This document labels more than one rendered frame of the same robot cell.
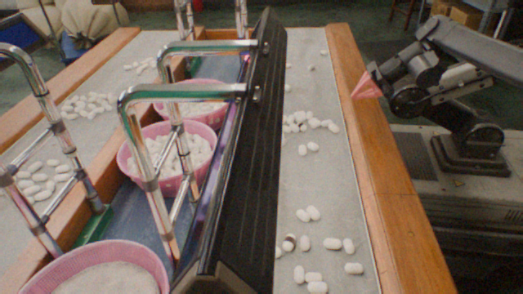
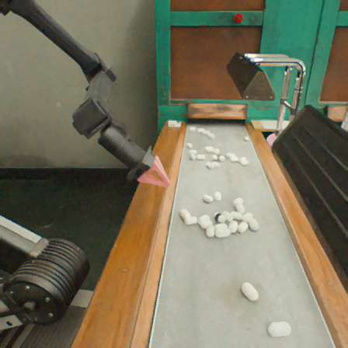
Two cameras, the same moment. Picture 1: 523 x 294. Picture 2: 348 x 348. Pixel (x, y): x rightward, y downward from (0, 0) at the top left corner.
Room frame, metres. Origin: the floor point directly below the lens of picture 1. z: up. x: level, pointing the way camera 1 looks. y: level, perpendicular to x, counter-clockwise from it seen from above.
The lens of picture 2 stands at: (1.47, -0.27, 1.20)
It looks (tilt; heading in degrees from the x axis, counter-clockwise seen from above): 26 degrees down; 178
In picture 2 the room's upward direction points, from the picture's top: straight up
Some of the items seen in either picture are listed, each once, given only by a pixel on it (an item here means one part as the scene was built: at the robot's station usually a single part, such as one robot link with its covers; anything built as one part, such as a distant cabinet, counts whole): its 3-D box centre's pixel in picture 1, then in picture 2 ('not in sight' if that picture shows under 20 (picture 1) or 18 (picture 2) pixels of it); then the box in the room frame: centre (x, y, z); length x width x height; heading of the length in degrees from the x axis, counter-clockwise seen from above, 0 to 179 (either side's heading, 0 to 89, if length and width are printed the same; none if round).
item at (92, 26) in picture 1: (91, 18); not in sight; (3.48, 1.60, 0.40); 0.74 x 0.56 x 0.38; 179
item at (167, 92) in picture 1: (216, 179); (262, 122); (0.44, 0.08, 0.90); 0.20 x 0.19 x 0.45; 173
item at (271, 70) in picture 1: (255, 91); (245, 70); (0.42, 0.00, 1.08); 0.62 x 0.08 x 0.07; 173
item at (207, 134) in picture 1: (172, 159); not in sight; (0.73, 0.24, 0.72); 0.27 x 0.27 x 0.10
